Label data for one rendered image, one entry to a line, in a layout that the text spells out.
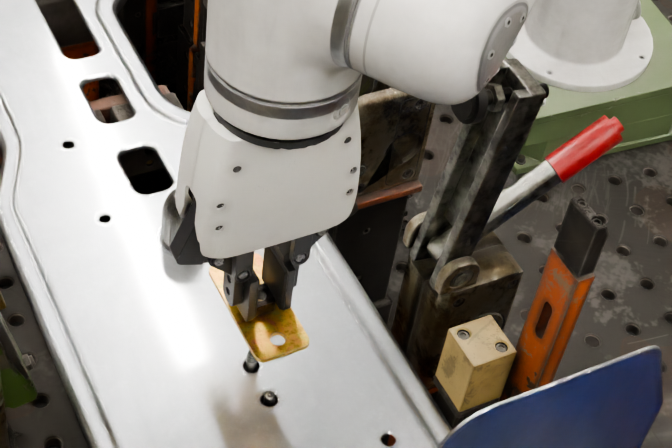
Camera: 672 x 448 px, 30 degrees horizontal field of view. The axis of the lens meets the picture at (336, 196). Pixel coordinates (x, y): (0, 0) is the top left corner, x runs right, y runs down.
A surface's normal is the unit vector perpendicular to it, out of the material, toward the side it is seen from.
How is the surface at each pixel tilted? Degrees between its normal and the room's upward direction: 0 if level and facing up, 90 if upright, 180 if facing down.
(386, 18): 65
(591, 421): 90
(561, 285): 90
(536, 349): 90
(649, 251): 0
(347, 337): 0
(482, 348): 0
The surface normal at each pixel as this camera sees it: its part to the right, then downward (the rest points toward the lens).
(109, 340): 0.11, -0.69
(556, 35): -0.61, 0.56
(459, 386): -0.89, 0.25
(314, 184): 0.50, 0.67
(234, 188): 0.30, 0.69
